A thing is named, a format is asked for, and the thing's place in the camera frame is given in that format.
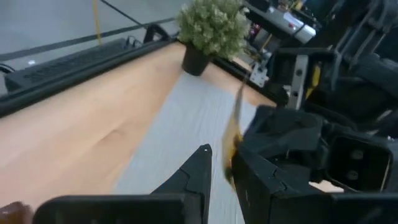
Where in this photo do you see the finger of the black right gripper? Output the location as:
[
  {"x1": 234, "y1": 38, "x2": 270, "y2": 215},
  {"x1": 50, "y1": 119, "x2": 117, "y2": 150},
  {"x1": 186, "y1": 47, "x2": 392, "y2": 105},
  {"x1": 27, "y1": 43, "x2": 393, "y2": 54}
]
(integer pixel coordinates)
[
  {"x1": 270, "y1": 146, "x2": 329, "y2": 185},
  {"x1": 242, "y1": 105, "x2": 325, "y2": 156}
]

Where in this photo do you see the grey woven placemat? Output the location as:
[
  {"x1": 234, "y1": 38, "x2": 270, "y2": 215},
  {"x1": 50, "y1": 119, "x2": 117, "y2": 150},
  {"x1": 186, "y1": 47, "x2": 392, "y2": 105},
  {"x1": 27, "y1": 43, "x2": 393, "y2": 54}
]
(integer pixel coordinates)
[{"x1": 111, "y1": 72, "x2": 274, "y2": 224}]

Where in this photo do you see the small green potted plant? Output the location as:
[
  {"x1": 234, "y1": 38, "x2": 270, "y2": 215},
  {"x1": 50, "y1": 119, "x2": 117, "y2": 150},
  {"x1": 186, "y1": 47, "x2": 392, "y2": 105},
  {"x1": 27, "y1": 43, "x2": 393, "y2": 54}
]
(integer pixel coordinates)
[{"x1": 175, "y1": 0, "x2": 251, "y2": 77}]

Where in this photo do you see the white cylindrical container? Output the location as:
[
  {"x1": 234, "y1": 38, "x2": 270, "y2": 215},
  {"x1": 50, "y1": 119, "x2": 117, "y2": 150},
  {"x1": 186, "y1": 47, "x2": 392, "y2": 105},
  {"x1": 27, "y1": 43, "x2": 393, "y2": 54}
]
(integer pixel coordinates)
[{"x1": 267, "y1": 6, "x2": 317, "y2": 45}]

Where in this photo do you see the orange mango tea packet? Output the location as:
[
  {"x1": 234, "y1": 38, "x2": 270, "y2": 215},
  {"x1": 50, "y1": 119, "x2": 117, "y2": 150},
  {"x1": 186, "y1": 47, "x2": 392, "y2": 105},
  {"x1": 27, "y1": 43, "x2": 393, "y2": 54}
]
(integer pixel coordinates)
[{"x1": 221, "y1": 76, "x2": 248, "y2": 189}]

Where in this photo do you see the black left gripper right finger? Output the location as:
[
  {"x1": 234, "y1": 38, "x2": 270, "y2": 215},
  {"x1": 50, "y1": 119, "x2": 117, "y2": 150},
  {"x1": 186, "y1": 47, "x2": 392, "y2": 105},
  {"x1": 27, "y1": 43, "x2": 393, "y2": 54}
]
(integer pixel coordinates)
[{"x1": 231, "y1": 145, "x2": 326, "y2": 224}]

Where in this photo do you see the yellow floor cable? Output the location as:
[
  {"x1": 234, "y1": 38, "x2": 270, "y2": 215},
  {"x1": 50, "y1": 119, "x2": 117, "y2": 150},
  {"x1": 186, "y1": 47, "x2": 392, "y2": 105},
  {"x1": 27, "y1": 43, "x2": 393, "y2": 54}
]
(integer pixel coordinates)
[{"x1": 92, "y1": 0, "x2": 103, "y2": 47}]

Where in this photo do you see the coiled black power cable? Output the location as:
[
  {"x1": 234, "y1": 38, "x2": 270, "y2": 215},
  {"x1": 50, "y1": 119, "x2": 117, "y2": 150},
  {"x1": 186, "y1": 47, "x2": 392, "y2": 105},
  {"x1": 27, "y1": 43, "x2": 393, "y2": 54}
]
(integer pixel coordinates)
[{"x1": 0, "y1": 63, "x2": 16, "y2": 75}]

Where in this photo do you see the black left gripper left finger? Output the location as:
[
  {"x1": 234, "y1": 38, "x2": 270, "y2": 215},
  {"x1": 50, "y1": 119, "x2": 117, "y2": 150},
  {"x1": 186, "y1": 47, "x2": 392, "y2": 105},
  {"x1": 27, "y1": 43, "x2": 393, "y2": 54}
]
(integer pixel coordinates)
[{"x1": 151, "y1": 143, "x2": 213, "y2": 224}]

